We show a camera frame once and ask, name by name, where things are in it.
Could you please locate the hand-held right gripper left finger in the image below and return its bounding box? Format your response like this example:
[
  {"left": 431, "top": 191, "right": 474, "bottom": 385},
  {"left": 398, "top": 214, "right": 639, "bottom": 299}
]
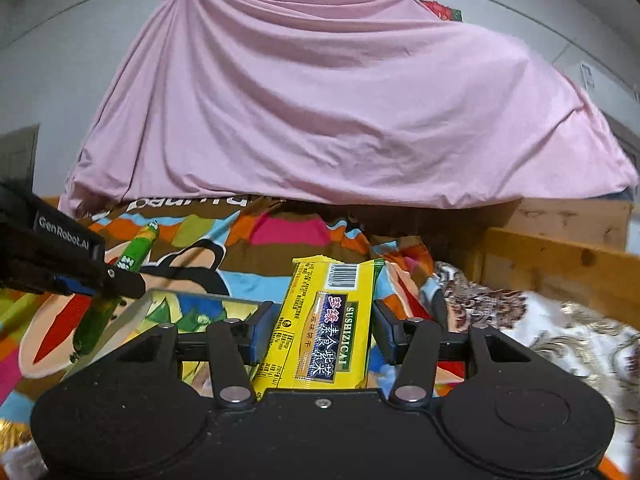
[{"left": 117, "top": 301, "right": 275, "bottom": 407}]

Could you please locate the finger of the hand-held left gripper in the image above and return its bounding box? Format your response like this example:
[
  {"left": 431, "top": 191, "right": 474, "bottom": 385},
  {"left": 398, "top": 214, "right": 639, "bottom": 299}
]
[{"left": 47, "top": 260, "right": 147, "bottom": 301}]

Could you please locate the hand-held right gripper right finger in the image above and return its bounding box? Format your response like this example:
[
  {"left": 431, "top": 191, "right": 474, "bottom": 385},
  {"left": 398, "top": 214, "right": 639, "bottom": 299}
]
[{"left": 372, "top": 300, "right": 533, "bottom": 407}]

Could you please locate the green sausage stick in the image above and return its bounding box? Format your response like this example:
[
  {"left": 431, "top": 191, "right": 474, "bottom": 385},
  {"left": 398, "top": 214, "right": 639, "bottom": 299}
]
[{"left": 70, "top": 222, "right": 161, "bottom": 366}]

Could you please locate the yellow snack packet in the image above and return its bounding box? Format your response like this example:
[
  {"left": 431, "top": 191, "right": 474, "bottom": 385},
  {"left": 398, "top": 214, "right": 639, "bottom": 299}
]
[{"left": 250, "top": 256, "right": 386, "bottom": 401}]

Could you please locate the grey door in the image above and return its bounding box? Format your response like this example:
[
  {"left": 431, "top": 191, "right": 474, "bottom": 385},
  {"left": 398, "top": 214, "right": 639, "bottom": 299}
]
[{"left": 0, "top": 124, "right": 41, "bottom": 193}]

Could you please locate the colourful cartoon printed blanket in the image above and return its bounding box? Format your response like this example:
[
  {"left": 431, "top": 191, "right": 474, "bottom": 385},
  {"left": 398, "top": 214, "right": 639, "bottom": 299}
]
[{"left": 0, "top": 192, "right": 451, "bottom": 480}]

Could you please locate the floral satin quilt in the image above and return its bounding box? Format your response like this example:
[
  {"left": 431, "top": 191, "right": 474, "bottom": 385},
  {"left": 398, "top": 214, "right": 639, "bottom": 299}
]
[{"left": 432, "top": 260, "right": 640, "bottom": 476}]

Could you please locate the wooden board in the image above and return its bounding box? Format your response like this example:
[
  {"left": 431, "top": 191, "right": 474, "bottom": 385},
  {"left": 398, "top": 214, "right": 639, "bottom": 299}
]
[{"left": 500, "top": 197, "right": 633, "bottom": 251}]

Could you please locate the pink bed sheet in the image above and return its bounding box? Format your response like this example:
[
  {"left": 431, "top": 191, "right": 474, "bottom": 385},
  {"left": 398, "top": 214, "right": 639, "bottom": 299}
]
[{"left": 57, "top": 0, "right": 640, "bottom": 218}]

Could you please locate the red printed cloth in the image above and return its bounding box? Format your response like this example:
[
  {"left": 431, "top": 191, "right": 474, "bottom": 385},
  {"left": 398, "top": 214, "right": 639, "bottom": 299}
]
[{"left": 420, "top": 0, "right": 463, "bottom": 22}]

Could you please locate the wooden bed rail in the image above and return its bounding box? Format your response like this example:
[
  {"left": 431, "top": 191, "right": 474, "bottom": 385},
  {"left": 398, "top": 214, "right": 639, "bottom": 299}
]
[{"left": 480, "top": 227, "right": 640, "bottom": 331}]

